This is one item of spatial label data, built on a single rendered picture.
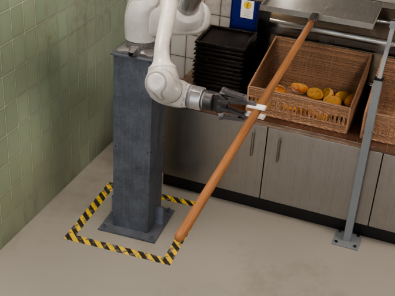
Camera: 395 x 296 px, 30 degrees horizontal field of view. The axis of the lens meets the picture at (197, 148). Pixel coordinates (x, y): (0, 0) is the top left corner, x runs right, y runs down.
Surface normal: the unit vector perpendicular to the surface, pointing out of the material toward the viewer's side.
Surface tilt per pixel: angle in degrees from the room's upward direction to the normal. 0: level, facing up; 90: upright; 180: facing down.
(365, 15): 3
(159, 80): 68
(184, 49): 90
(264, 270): 0
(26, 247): 0
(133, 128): 90
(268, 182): 90
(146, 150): 90
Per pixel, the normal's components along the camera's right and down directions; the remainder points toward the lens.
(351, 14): 0.04, -0.84
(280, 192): -0.36, 0.44
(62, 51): 0.93, 0.22
